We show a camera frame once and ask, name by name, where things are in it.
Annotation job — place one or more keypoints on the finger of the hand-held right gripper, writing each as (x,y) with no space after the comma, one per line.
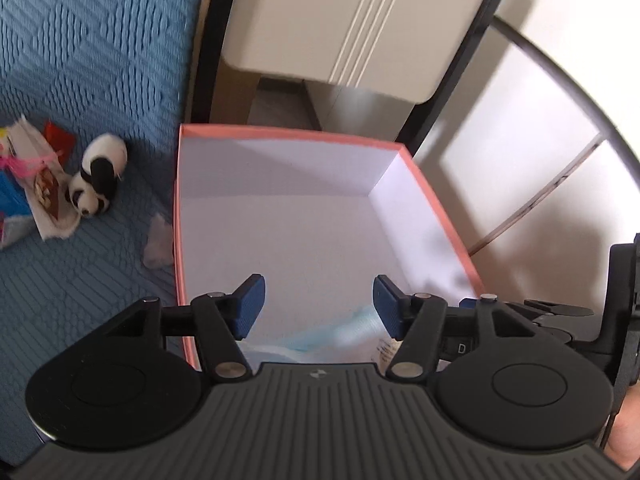
(555,307)

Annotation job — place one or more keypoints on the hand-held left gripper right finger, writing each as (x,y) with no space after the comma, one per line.
(390,308)

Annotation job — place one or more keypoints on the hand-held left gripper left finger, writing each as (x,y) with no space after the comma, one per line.
(247,306)

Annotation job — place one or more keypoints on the pink cardboard box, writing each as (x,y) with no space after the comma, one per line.
(300,210)

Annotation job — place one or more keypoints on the white snack packet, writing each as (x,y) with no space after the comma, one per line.
(55,227)

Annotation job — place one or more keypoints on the panda plush toy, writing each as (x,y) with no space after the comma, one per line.
(102,152)

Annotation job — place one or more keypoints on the red snack packet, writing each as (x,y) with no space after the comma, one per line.
(47,194)

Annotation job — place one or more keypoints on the red tea packet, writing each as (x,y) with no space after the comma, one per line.
(59,137)

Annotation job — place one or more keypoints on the blue tissue pack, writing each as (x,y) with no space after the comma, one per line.
(12,200)

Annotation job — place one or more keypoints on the person's right forearm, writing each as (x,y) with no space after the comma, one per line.
(627,435)

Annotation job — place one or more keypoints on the pale blue plastic pack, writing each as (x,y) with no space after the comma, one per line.
(325,342)

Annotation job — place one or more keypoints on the clear plastic scrap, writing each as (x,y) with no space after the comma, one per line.
(159,240)

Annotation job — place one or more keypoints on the black curved metal bar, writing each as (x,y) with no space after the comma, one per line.
(570,70)

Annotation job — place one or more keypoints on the pink ribbon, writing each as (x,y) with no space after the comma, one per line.
(27,165)

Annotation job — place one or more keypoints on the beige bedside cabinet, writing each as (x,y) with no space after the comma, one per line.
(325,20)

